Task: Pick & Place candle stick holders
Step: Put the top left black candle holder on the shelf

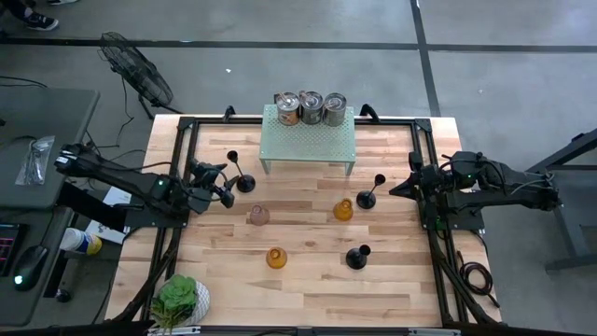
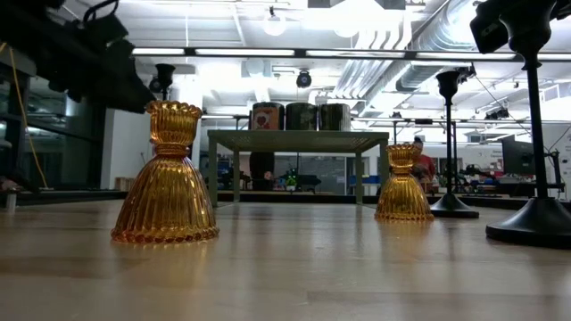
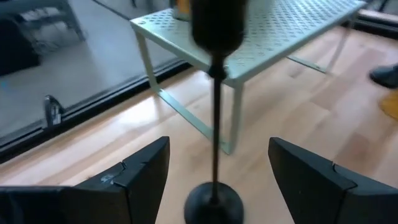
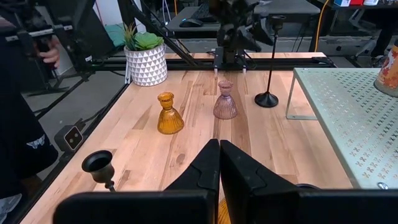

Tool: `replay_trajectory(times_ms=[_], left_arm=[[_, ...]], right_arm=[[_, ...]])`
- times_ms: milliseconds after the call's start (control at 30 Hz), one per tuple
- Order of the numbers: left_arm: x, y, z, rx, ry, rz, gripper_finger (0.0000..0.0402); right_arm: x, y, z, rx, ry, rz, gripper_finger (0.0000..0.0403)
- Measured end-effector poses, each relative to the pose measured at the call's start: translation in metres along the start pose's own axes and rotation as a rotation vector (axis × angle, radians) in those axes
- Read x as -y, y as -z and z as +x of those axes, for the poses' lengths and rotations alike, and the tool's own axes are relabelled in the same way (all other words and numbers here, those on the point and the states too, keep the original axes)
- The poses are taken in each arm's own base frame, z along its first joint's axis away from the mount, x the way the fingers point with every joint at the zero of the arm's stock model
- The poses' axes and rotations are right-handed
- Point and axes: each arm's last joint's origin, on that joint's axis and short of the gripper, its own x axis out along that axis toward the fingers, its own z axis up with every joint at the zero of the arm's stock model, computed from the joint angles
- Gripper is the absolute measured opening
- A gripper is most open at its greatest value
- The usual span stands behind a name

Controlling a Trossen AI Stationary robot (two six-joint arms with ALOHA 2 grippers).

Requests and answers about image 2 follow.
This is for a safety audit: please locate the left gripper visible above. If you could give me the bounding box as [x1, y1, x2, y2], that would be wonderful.
[57, 12, 156, 113]

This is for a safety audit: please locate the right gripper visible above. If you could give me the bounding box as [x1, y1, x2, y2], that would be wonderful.
[470, 4, 509, 54]

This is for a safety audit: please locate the tall black candlestick holder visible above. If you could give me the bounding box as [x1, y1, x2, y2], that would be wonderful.
[153, 62, 178, 103]

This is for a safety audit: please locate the amber glass candle holder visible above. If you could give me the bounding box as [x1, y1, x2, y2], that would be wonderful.
[110, 100, 220, 245]
[374, 143, 434, 222]

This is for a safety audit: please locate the medium black candlestick holder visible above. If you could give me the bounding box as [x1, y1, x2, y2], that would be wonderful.
[430, 70, 481, 219]

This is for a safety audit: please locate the short black candlestick holder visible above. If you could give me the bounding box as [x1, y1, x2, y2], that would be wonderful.
[484, 0, 571, 250]

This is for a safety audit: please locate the long ceiling light strip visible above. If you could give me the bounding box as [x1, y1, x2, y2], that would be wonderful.
[131, 46, 571, 62]

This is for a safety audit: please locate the black computer monitor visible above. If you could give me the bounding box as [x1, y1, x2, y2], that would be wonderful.
[501, 135, 542, 176]

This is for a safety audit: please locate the person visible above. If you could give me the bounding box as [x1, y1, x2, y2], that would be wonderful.
[412, 136, 437, 193]

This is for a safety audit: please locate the round white pendant lamp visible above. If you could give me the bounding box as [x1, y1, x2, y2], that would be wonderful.
[261, 6, 287, 37]

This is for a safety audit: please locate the green perforated metal shelf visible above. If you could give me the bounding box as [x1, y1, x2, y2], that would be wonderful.
[207, 129, 391, 211]

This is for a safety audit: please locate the yellow hanging cable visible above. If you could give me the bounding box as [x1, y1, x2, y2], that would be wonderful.
[0, 42, 49, 191]

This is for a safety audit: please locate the silver ceiling air duct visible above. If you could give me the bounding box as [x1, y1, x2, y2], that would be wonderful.
[334, 0, 492, 102]

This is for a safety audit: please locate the black aluminium table frame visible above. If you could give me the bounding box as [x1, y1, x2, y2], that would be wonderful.
[0, 189, 571, 216]

